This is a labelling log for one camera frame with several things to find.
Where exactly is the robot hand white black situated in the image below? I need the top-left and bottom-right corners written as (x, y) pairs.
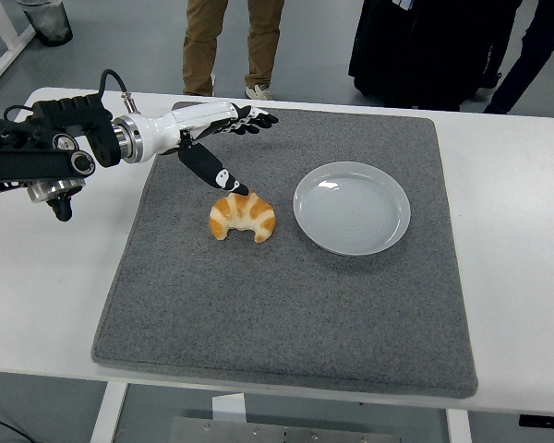
top-left (140, 101), bottom-right (280, 198)

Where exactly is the croissant bread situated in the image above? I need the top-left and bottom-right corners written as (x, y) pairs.
top-left (208, 191), bottom-right (277, 244)

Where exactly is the grey round plate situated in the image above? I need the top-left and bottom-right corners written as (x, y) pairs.
top-left (292, 161), bottom-right (412, 257)

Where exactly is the grey metal plate with screws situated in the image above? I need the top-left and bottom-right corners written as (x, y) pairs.
top-left (168, 416), bottom-right (401, 443)

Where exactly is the person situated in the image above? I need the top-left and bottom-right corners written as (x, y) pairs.
top-left (348, 0), bottom-right (523, 112)
top-left (182, 0), bottom-right (287, 102)
top-left (479, 0), bottom-right (554, 115)

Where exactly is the dark mesh waste bin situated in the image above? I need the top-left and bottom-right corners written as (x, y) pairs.
top-left (21, 0), bottom-right (74, 47)

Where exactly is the grey felt mat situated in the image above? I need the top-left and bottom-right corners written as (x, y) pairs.
top-left (90, 101), bottom-right (479, 401)

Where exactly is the white desk leg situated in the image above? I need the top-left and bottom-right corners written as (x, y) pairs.
top-left (0, 0), bottom-right (37, 90)

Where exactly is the white table leg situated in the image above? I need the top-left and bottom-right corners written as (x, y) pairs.
top-left (90, 381), bottom-right (129, 443)
top-left (445, 408), bottom-right (473, 443)

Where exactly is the black table control panel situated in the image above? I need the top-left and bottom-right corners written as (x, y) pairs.
top-left (519, 413), bottom-right (554, 428)

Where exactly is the black floor cable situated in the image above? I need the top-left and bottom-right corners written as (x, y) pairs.
top-left (0, 410), bottom-right (29, 443)

